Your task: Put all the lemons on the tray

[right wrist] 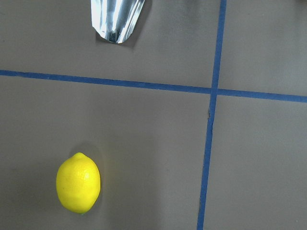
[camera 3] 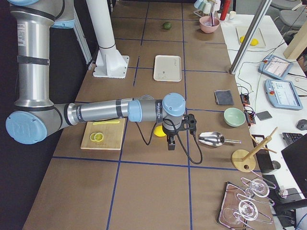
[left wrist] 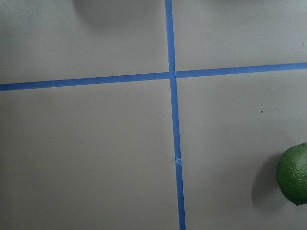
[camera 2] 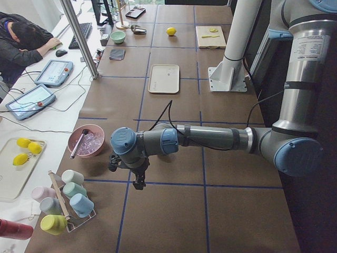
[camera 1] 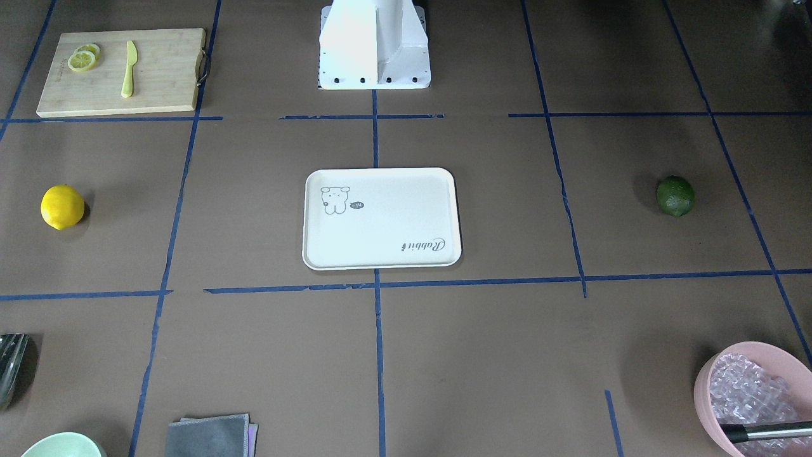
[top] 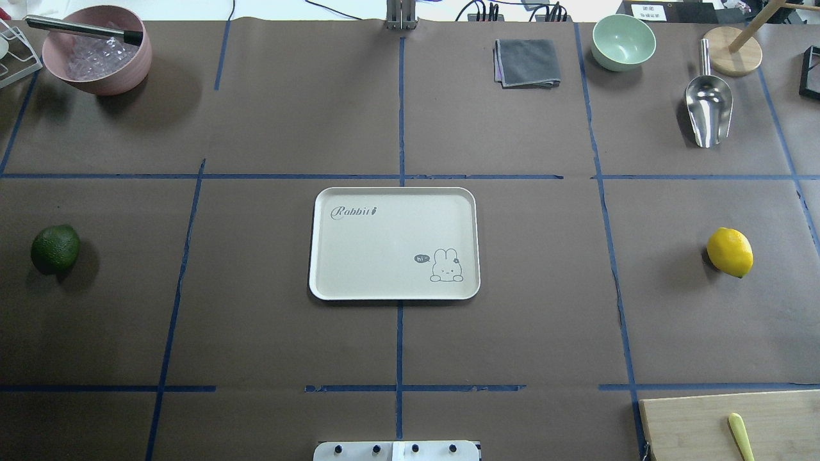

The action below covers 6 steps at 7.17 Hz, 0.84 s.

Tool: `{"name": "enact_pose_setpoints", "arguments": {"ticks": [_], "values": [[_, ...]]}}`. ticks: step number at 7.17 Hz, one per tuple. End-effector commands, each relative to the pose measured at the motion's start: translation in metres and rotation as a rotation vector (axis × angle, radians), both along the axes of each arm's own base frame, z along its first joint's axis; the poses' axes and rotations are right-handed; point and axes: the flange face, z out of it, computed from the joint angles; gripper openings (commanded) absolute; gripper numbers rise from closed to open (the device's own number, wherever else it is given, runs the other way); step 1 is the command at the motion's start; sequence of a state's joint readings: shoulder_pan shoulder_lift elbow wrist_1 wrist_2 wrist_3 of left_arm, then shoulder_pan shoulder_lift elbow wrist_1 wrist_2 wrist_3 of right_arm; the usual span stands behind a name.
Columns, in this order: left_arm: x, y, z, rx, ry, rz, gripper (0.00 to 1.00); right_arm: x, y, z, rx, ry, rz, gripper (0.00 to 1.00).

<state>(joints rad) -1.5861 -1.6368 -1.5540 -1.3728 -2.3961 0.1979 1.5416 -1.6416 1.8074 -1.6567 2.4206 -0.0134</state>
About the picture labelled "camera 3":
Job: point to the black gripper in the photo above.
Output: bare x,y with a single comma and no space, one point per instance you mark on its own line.
169,132

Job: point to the yellow lemon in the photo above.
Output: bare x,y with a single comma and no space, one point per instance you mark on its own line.
158,131

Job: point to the green lime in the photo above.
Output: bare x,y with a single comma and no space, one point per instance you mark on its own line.
167,25

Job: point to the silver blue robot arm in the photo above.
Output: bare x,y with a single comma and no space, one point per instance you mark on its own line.
67,72

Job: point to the beige plastic tray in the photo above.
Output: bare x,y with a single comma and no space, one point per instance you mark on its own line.
167,68

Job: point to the dark glass tray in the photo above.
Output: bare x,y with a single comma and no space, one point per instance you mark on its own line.
228,201

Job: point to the side tray with lemons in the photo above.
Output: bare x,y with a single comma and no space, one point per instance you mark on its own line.
257,39

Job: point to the metal scoop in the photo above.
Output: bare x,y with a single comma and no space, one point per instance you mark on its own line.
215,139

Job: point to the bamboo cutting board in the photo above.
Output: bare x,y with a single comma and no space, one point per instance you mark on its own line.
113,136

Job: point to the yellow plastic knife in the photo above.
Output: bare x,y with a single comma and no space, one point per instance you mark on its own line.
106,122

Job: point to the green ceramic bowl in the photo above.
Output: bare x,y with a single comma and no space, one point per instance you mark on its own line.
234,117

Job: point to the dark grey folded cloth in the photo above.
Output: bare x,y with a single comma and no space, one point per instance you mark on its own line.
223,97

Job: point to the wooden cup stand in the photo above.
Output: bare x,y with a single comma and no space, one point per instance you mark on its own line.
244,161

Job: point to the lemon slices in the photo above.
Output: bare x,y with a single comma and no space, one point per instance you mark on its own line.
96,136

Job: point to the black keyboard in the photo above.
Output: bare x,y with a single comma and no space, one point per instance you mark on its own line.
291,137

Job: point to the lower teach pendant tablet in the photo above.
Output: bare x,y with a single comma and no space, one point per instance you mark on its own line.
282,94

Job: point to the teach pendant tablet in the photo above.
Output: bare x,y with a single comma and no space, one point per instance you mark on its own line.
275,67
282,94

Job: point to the pink bowl with ice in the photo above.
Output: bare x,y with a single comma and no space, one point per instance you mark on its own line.
207,26

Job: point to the upper teach pendant tablet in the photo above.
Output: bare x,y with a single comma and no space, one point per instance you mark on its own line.
275,67

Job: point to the black computer mouse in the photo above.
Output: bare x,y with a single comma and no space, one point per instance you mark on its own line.
302,124

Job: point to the mug rack with cups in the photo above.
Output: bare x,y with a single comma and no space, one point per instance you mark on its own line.
206,7

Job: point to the red bottle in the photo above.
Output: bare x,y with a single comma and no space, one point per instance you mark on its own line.
226,5

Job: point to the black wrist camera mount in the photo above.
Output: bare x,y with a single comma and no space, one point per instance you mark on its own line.
189,123

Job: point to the wire glass rack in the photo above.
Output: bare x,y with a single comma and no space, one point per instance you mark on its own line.
252,192

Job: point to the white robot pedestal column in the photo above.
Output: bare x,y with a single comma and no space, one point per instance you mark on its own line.
109,63

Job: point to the aluminium frame post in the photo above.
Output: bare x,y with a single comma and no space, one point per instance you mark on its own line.
260,13

